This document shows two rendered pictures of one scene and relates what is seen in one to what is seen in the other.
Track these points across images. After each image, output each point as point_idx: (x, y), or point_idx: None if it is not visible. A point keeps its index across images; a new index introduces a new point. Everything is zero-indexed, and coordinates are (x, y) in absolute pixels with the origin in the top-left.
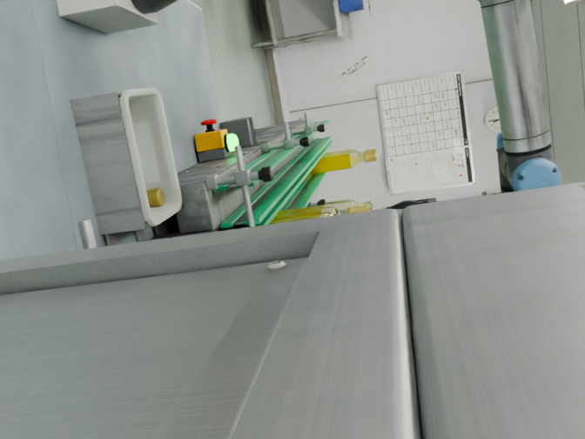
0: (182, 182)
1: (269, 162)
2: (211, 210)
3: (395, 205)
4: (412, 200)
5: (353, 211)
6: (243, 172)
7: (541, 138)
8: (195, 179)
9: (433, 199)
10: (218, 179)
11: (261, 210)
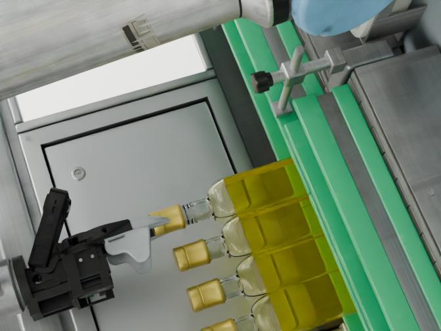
0: (388, 60)
1: (401, 309)
2: (332, 75)
3: (115, 222)
4: (94, 235)
5: (226, 322)
6: (287, 61)
7: None
8: (376, 73)
9: (75, 288)
10: (323, 57)
11: (317, 178)
